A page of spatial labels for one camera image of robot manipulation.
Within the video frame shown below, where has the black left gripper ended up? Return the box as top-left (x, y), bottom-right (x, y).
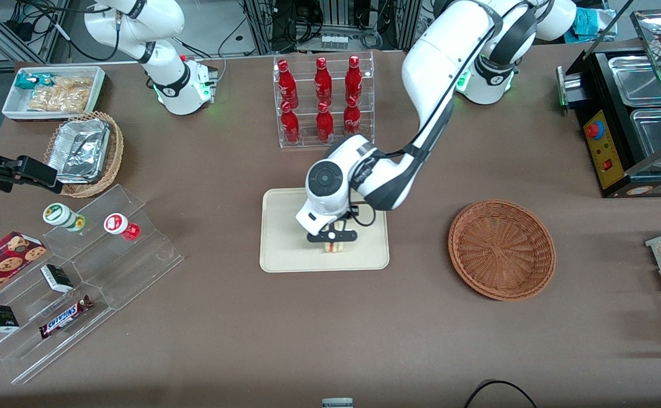
top-left (295, 204), bottom-right (360, 250)

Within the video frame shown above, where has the triangular sandwich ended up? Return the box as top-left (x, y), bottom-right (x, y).
top-left (323, 222), bottom-right (347, 254)

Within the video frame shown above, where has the cream plastic tray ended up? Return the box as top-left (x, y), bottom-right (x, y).
top-left (259, 187), bottom-right (391, 274)

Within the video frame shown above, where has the small wicker basket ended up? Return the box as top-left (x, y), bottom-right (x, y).
top-left (44, 111), bottom-right (125, 199)

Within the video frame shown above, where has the large brown wicker basket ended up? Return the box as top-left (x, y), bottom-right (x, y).
top-left (447, 199), bottom-right (557, 302)

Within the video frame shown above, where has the green lid drink bottle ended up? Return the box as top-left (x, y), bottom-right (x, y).
top-left (43, 202), bottom-right (87, 232)

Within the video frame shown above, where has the silver foil container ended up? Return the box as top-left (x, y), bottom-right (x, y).
top-left (46, 118), bottom-right (111, 184)

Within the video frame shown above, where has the white rectangular snack bin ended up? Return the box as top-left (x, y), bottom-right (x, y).
top-left (2, 66), bottom-right (107, 122)

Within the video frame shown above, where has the clear bag of crackers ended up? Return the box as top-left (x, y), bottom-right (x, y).
top-left (27, 76), bottom-right (95, 113)

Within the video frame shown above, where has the red cookie box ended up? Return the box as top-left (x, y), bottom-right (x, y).
top-left (0, 231), bottom-right (48, 310)

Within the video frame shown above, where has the teal wrapped snack pack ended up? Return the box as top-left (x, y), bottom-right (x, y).
top-left (14, 72), bottom-right (60, 90)

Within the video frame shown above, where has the clear acrylic bottle rack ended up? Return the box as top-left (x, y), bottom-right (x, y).
top-left (272, 50), bottom-right (376, 150)

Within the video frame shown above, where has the red cola bottle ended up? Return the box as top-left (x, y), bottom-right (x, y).
top-left (345, 55), bottom-right (363, 104)
top-left (280, 101), bottom-right (302, 145)
top-left (277, 59), bottom-right (299, 107)
top-left (342, 96), bottom-right (362, 137)
top-left (315, 101), bottom-right (335, 144)
top-left (314, 57), bottom-right (333, 106)

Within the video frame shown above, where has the red lid drink bottle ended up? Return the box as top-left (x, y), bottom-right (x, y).
top-left (103, 212), bottom-right (141, 241)

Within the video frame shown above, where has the small black box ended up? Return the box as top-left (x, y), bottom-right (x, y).
top-left (40, 263), bottom-right (75, 294)
top-left (0, 304), bottom-right (20, 333)

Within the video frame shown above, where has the clear acrylic tiered stand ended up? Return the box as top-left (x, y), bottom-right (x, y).
top-left (0, 184), bottom-right (185, 385)

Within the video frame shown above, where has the snickers chocolate bar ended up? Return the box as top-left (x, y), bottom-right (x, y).
top-left (38, 295), bottom-right (95, 340)

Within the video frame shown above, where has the white power strip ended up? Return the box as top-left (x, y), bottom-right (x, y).
top-left (319, 32), bottom-right (350, 50)

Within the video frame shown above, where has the grey box with green light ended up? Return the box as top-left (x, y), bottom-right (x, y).
top-left (556, 63), bottom-right (592, 109)

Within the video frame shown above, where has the black hot food display case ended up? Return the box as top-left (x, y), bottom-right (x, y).
top-left (557, 8), bottom-right (661, 198)

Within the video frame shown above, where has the teal cloth bundle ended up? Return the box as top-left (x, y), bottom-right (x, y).
top-left (570, 7), bottom-right (618, 44)

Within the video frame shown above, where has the black cable loop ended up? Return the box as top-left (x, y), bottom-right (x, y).
top-left (463, 379), bottom-right (539, 408)

